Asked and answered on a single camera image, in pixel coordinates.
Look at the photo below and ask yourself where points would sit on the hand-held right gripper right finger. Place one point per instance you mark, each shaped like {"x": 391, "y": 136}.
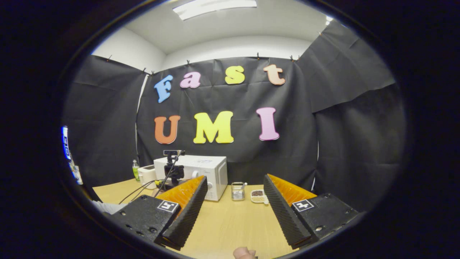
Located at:
{"x": 284, "y": 216}

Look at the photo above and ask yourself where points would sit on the white microwave oven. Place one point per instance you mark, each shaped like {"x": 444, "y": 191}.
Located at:
{"x": 208, "y": 167}

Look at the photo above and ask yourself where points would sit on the black backdrop cloth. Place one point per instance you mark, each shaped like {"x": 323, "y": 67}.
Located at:
{"x": 341, "y": 126}

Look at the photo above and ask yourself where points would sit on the ceiling light panel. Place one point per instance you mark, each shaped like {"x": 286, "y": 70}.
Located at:
{"x": 212, "y": 7}

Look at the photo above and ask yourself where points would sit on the metal mesh container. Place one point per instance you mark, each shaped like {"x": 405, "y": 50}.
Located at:
{"x": 238, "y": 192}

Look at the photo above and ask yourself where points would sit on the white divided bean tray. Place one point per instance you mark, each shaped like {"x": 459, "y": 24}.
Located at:
{"x": 257, "y": 195}

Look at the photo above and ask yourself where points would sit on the green drink bottle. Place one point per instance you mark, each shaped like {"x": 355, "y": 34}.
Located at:
{"x": 135, "y": 172}

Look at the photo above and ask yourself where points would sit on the blue and white board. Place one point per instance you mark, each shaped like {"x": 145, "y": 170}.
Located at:
{"x": 70, "y": 154}

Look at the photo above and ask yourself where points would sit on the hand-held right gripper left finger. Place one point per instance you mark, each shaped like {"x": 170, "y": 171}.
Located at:
{"x": 187, "y": 216}

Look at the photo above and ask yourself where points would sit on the white toaster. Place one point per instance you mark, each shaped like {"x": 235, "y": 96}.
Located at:
{"x": 145, "y": 174}

